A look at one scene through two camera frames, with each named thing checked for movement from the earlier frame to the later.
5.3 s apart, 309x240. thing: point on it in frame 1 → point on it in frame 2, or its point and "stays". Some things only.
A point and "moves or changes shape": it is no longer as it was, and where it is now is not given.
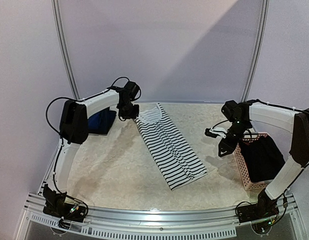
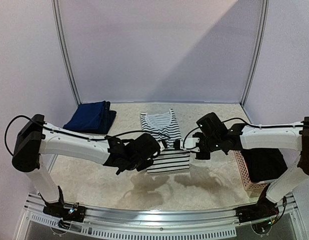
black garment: (262, 158) stays
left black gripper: (135, 114) → (143, 167)
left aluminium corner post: (62, 46) stays
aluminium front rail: (209, 223) stays
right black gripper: (229, 139) → (198, 144)
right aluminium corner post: (264, 10) stays
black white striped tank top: (177, 163) moves or changes shape
